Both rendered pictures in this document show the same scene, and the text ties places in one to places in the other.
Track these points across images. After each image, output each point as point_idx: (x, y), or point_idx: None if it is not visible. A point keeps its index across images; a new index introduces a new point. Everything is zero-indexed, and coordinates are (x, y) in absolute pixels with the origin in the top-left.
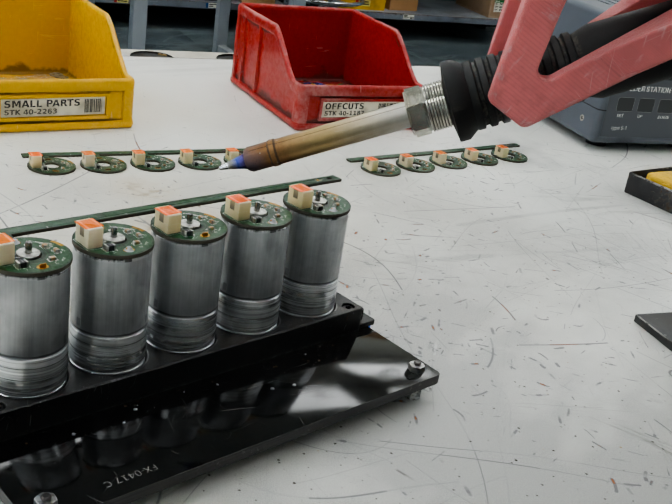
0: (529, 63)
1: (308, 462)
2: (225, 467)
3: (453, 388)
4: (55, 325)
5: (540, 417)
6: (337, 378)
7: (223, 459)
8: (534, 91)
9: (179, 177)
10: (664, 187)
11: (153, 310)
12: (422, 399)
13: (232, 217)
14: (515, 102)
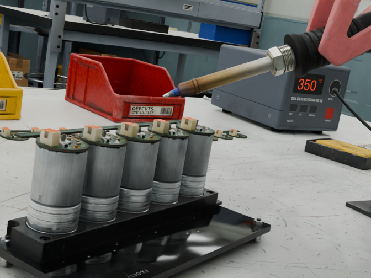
0: (342, 29)
1: (219, 272)
2: (175, 276)
3: (274, 236)
4: (80, 186)
5: (327, 247)
6: (219, 228)
7: (181, 266)
8: (344, 45)
9: None
10: (328, 146)
11: None
12: (261, 241)
13: (158, 132)
14: (334, 51)
